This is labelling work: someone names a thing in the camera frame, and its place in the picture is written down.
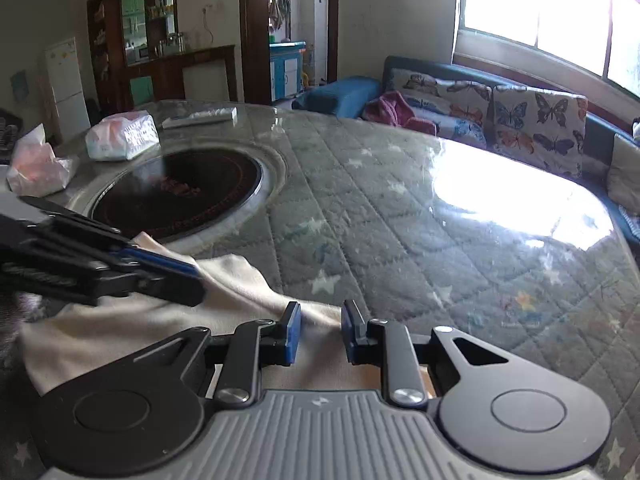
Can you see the dark wooden cabinet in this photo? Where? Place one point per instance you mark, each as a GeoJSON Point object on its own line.
{"type": "Point", "coordinates": [150, 35]}

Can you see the black round cooktop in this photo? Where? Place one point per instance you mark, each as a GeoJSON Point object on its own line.
{"type": "Point", "coordinates": [185, 190]}

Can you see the white remote control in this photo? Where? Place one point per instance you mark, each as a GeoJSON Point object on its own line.
{"type": "Point", "coordinates": [200, 117]}

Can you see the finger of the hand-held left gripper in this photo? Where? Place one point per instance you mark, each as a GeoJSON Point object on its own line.
{"type": "Point", "coordinates": [160, 260]}
{"type": "Point", "coordinates": [165, 287]}

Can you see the pink white plastic bag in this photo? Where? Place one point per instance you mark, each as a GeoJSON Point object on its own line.
{"type": "Point", "coordinates": [37, 167]}

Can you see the butterfly print cushion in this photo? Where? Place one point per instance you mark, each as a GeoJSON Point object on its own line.
{"type": "Point", "coordinates": [540, 125]}
{"type": "Point", "coordinates": [440, 100]}

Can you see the blue pillow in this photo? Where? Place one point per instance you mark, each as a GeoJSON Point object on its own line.
{"type": "Point", "coordinates": [340, 95]}

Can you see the pink blanket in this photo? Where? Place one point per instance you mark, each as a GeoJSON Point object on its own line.
{"type": "Point", "coordinates": [395, 110]}

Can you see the dark wooden door frame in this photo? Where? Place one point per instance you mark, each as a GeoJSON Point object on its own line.
{"type": "Point", "coordinates": [254, 30]}

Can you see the beige cushion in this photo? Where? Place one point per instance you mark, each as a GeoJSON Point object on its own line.
{"type": "Point", "coordinates": [625, 175]}

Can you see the white refrigerator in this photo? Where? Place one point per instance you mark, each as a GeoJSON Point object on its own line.
{"type": "Point", "coordinates": [67, 90]}

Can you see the window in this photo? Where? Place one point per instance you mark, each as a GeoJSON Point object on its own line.
{"type": "Point", "coordinates": [540, 5]}

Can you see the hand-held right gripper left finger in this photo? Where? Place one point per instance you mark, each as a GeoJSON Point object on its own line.
{"type": "Point", "coordinates": [292, 335]}

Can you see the blue kitchen cabinet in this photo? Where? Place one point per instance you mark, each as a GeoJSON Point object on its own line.
{"type": "Point", "coordinates": [286, 70]}

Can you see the hanging towels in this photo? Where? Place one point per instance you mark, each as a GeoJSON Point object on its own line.
{"type": "Point", "coordinates": [279, 10]}

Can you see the blue sofa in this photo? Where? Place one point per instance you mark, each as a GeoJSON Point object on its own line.
{"type": "Point", "coordinates": [605, 135]}

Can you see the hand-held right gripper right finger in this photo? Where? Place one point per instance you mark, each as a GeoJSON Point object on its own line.
{"type": "Point", "coordinates": [350, 337]}

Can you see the teal wall paper sheet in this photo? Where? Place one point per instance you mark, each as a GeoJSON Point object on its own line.
{"type": "Point", "coordinates": [20, 86]}

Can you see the cream cloth garment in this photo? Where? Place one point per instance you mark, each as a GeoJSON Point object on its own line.
{"type": "Point", "coordinates": [150, 320]}

